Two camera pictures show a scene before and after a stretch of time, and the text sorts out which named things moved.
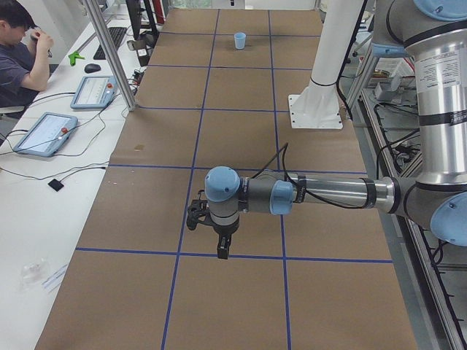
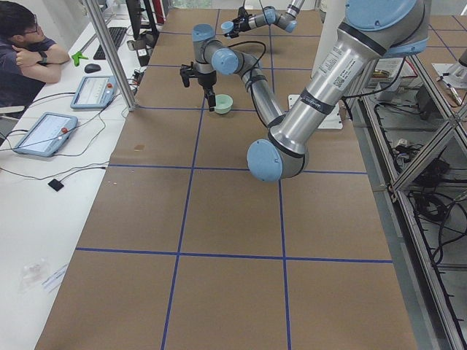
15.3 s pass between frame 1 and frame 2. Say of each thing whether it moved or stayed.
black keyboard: stayed
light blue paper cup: moved
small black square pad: stayed
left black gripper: moved
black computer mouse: stayed
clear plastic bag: stayed
